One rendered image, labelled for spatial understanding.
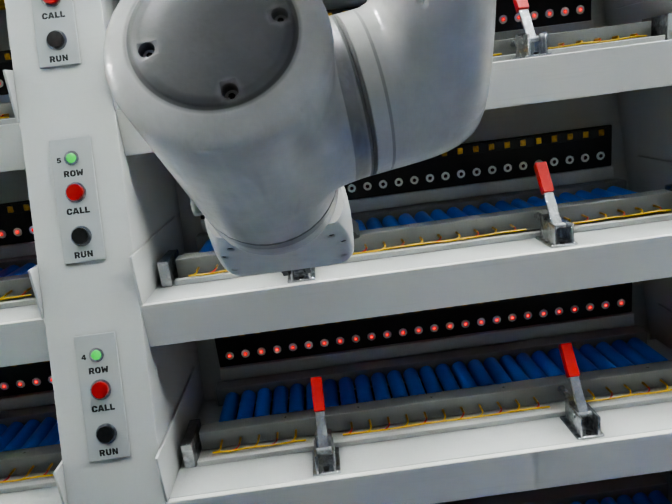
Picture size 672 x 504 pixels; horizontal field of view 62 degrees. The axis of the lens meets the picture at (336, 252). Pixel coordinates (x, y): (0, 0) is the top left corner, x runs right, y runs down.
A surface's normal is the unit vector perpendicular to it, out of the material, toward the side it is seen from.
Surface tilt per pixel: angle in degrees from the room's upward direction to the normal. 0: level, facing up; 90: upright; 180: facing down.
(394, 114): 122
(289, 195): 157
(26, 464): 107
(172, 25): 76
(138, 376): 90
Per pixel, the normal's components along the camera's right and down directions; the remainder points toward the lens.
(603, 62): 0.05, 0.27
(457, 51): -0.08, 0.82
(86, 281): 0.01, -0.01
